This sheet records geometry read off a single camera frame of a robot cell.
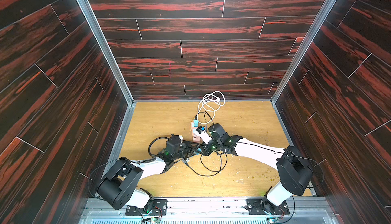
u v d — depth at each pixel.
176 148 0.69
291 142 1.02
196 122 0.99
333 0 0.70
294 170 0.45
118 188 0.43
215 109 1.14
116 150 0.98
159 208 0.72
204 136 0.75
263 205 0.65
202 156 0.84
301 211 0.73
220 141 0.66
